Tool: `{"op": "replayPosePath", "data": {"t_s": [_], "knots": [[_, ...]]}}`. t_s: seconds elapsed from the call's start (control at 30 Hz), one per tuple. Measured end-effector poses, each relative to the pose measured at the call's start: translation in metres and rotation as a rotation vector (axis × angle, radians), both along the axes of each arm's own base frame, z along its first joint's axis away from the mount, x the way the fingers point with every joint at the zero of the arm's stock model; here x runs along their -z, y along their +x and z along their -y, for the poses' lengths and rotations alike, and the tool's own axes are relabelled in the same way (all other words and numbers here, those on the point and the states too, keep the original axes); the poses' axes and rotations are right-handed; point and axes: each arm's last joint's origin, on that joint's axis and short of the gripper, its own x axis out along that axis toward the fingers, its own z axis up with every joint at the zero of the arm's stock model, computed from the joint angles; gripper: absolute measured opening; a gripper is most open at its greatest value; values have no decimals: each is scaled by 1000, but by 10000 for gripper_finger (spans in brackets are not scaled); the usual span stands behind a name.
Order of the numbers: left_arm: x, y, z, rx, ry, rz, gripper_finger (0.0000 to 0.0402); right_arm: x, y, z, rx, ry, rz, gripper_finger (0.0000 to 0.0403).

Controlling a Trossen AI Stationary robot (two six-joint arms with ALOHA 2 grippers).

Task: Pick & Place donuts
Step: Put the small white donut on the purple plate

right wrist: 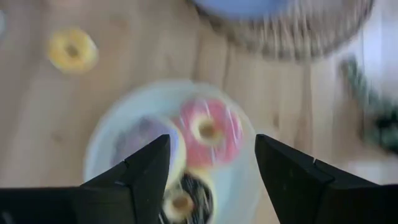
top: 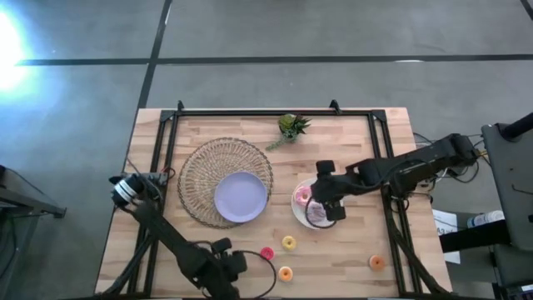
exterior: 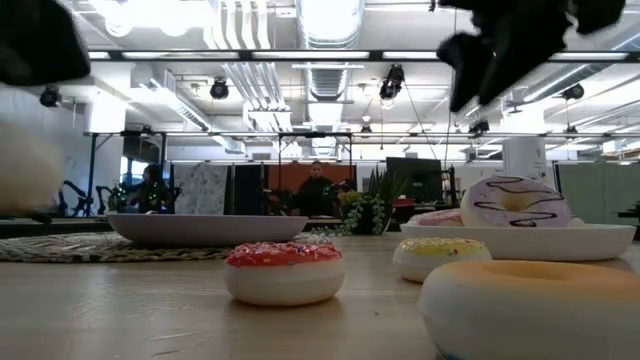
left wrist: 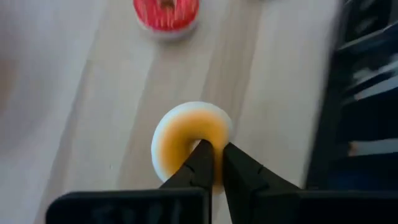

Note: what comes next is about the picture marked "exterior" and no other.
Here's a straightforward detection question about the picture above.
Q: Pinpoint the black ceiling spotlight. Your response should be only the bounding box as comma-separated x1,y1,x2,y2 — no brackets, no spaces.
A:
378,64,406,100
209,77,230,100

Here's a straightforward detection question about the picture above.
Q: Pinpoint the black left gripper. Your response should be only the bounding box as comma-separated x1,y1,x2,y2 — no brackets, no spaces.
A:
0,0,92,87

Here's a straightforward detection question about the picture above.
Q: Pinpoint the marble pattern panel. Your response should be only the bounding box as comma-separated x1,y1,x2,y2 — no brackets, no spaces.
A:
173,163,230,216

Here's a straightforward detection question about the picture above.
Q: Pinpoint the round woven placemat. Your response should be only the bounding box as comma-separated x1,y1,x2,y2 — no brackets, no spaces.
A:
0,231,346,264

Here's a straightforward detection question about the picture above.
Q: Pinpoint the lilac donut chocolate drizzle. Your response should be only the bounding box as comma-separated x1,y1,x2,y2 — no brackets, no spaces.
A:
459,174,574,229

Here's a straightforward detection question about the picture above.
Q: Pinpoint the plain orange glazed donut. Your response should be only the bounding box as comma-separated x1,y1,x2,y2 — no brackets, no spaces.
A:
417,259,640,360

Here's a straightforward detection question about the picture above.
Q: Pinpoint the red sprinkle donut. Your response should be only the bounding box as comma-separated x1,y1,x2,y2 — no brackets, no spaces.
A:
223,242,346,308

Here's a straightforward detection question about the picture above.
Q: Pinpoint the orange partition panel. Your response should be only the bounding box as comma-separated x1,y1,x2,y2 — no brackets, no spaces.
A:
266,163,357,204

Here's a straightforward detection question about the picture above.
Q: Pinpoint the grey-green partition panel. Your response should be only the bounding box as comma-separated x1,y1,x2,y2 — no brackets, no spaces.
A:
555,162,640,226

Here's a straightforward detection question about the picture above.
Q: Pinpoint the person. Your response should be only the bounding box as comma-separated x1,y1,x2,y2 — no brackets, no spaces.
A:
127,163,176,215
294,159,346,217

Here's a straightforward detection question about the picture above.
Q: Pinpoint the small potted green plant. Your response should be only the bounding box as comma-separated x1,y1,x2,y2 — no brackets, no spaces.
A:
319,169,409,237

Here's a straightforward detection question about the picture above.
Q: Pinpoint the yellow sprinkle donut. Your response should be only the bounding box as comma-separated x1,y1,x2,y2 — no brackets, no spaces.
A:
392,237,493,284

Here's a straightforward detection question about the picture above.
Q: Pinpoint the pink sprinkle donut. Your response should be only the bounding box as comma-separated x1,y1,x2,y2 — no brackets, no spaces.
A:
0,117,65,219

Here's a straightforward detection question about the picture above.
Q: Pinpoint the lavender round plate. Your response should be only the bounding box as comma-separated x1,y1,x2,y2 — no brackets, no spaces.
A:
107,213,310,247

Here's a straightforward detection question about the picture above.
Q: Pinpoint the white pillar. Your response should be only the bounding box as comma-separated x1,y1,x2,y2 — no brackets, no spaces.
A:
502,137,549,184

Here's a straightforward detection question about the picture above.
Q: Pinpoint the black monitor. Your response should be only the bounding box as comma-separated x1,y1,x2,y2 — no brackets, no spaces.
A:
385,156,444,204

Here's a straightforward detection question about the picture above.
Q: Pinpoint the black aluminium rig frame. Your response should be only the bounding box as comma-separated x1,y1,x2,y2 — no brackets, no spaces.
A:
87,48,640,63

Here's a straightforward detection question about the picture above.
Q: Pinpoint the pink frosted donut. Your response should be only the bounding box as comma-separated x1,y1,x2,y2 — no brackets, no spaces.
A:
407,208,466,227

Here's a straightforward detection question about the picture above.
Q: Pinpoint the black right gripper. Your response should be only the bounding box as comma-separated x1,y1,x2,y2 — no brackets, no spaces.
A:
436,0,627,114

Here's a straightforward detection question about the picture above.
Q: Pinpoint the white round plate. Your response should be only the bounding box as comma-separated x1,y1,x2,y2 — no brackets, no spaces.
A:
398,222,637,262

